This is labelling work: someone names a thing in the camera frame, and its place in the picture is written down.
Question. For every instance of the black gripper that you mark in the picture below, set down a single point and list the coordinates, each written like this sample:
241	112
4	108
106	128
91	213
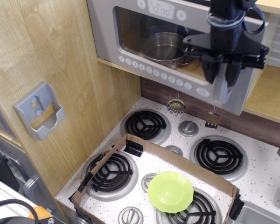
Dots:
222	45

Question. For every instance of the grey toy microwave door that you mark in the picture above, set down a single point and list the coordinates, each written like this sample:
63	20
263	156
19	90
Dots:
119	27

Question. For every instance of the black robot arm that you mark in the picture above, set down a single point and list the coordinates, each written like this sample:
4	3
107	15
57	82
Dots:
229	13

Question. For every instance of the hanging small spatula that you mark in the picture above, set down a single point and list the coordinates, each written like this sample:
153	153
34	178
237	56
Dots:
212	119

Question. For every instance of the steel pot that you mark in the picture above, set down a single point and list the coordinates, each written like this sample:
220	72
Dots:
165	48

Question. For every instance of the hanging round strainer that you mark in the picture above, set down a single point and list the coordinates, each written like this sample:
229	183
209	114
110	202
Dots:
176	106

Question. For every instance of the grey back stove knob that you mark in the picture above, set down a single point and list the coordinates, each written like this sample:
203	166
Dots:
188	128

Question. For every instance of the grey stove knob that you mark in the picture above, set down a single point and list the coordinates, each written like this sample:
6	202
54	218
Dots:
146	181
188	128
131	215
174	149

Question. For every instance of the back right black burner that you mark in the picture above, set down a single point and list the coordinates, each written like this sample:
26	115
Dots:
218	156

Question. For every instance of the black burner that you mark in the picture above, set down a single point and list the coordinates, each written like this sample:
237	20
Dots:
145	124
115	174
218	156
200	211

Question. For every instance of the grey middle stove knob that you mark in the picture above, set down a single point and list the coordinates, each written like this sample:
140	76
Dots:
174	149

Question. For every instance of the back left black burner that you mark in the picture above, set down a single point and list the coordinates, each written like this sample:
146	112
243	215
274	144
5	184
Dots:
145	124

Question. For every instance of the green plastic plate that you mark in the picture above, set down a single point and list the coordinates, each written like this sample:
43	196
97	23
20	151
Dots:
170	192

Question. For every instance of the grey centre stove knob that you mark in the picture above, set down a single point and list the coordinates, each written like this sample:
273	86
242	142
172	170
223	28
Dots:
146	181

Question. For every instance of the front right black burner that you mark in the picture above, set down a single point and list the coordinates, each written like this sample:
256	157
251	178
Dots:
200	211

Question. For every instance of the grey sink basin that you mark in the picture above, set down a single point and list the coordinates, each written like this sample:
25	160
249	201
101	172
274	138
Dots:
253	214

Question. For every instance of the front left black burner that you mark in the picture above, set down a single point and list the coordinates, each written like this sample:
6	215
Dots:
115	174

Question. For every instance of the grey front stove knob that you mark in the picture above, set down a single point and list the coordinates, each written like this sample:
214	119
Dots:
131	215

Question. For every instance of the orange tape piece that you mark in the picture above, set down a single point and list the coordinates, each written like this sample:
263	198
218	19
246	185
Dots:
41	212

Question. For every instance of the cardboard tray wall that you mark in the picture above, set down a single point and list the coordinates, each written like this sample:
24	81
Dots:
138	182

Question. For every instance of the grey wall holder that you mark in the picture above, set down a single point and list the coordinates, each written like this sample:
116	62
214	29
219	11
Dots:
34	104

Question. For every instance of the grey oven door handle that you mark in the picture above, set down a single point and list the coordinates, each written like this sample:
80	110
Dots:
31	190

